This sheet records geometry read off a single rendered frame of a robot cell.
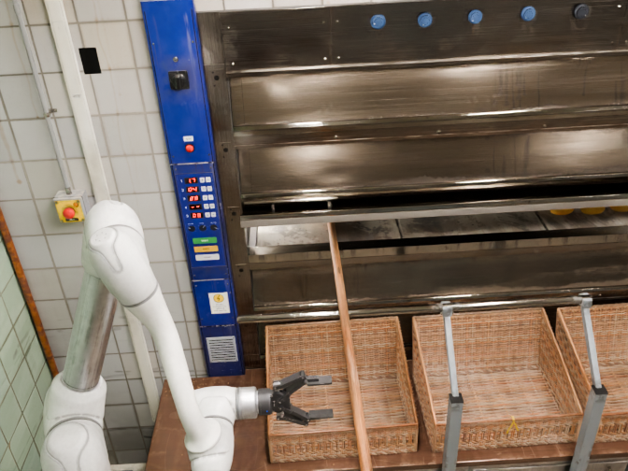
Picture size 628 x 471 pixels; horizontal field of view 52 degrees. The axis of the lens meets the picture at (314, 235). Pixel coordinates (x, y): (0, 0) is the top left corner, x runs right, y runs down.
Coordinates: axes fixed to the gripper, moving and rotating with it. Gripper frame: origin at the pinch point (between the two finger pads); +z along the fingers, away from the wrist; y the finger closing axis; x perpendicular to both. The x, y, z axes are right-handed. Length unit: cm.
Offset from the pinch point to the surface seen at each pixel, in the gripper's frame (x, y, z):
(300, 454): -27, 57, -10
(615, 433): -26, 57, 107
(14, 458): -33, 55, -117
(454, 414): -16, 30, 43
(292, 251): -78, 1, -8
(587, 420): -17, 38, 89
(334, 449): -27, 56, 2
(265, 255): -77, 2, -19
